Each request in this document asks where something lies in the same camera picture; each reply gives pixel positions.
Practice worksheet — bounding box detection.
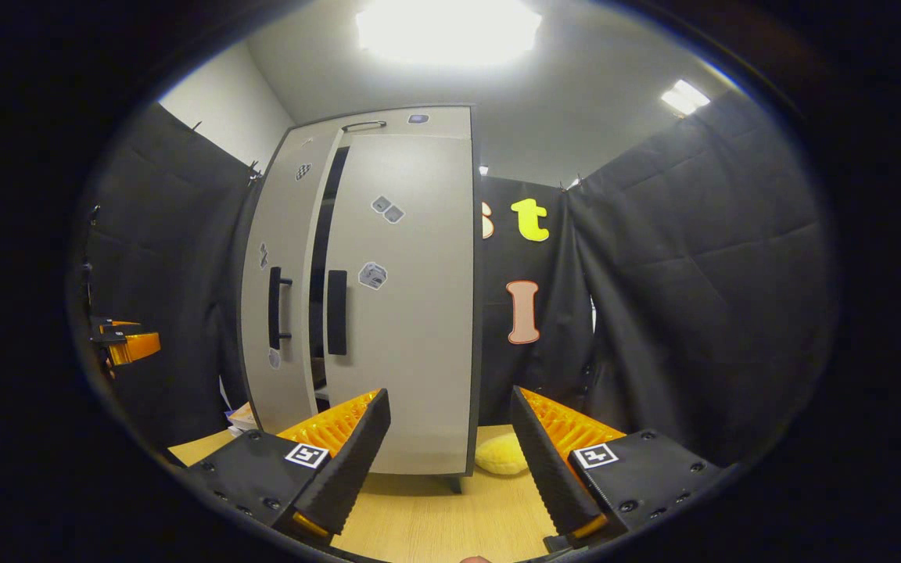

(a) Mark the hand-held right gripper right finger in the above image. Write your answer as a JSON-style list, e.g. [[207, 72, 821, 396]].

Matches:
[[509, 385, 725, 553]]

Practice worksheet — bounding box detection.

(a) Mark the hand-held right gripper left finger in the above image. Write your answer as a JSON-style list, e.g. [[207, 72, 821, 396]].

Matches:
[[185, 389, 392, 548]]

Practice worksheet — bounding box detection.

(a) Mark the grey shoe cabinet door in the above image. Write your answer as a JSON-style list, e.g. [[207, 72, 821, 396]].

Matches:
[[310, 134, 476, 476], [239, 129, 346, 435]]

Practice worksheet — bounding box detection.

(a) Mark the grey shoe cabinet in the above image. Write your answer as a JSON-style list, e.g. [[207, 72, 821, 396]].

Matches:
[[235, 104, 484, 493]]

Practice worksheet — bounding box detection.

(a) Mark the grey cabinet drawer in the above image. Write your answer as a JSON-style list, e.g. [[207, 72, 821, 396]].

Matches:
[[290, 106, 473, 145]]

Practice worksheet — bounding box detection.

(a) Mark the yellow plush toy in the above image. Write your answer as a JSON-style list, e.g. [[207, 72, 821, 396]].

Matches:
[[474, 434, 529, 476]]

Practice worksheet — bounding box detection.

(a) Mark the black quilted curtain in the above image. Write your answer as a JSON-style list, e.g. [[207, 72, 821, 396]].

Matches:
[[87, 102, 264, 450], [564, 86, 838, 470]]

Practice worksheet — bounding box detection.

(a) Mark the pale flat box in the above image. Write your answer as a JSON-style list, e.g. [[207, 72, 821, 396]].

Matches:
[[228, 403, 260, 436]]

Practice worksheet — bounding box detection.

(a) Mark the black backdrop cloth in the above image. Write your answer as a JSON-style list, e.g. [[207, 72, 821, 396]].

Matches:
[[480, 176, 596, 427]]

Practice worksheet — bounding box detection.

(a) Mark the large ceiling light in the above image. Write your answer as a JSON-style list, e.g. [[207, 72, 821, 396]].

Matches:
[[355, 0, 543, 67]]

